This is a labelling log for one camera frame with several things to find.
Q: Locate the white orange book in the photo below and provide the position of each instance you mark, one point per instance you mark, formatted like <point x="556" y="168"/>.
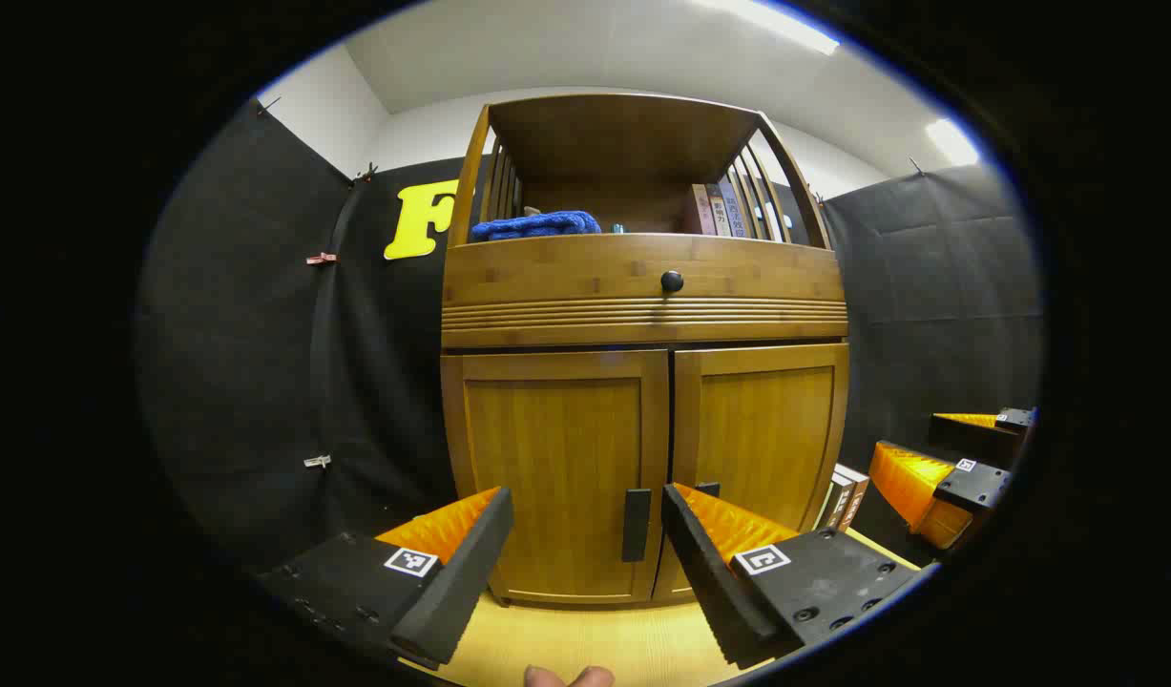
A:
<point x="852" y="501"/>

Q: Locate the wooden cabinet drawer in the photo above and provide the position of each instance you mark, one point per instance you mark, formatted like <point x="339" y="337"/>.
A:
<point x="547" y="272"/>

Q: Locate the black round drawer knob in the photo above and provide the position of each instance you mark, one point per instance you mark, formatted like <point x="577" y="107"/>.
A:
<point x="672" y="281"/>

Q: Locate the pink book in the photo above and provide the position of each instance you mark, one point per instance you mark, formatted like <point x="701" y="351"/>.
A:
<point x="700" y="212"/>

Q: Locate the dark thin book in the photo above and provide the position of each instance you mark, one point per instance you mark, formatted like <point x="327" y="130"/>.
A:
<point x="831" y="501"/>

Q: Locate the blue towel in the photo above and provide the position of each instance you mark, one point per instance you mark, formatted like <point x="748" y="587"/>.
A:
<point x="537" y="226"/>

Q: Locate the small ceiling light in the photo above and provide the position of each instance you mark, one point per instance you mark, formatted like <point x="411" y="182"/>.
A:
<point x="952" y="141"/>

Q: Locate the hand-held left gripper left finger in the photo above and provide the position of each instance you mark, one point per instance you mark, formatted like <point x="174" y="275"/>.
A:
<point x="461" y="582"/>

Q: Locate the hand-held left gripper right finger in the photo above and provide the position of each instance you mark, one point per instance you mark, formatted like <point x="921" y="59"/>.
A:
<point x="709" y="582"/>

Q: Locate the wooden cabinet door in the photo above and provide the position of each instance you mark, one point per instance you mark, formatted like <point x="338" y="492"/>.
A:
<point x="547" y="458"/>
<point x="757" y="429"/>

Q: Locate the red clip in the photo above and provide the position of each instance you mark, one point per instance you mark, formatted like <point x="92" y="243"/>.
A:
<point x="321" y="259"/>

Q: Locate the wooden double-door shoe cabinet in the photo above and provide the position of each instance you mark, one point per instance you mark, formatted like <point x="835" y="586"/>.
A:
<point x="623" y="134"/>

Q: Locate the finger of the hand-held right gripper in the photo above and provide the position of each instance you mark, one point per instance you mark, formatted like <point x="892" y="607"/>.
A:
<point x="976" y="439"/>
<point x="972" y="485"/>

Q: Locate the long ceiling light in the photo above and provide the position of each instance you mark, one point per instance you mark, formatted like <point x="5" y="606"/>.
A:
<point x="776" y="24"/>

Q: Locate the black backdrop cloth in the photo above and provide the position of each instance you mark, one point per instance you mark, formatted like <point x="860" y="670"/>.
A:
<point x="261" y="334"/>

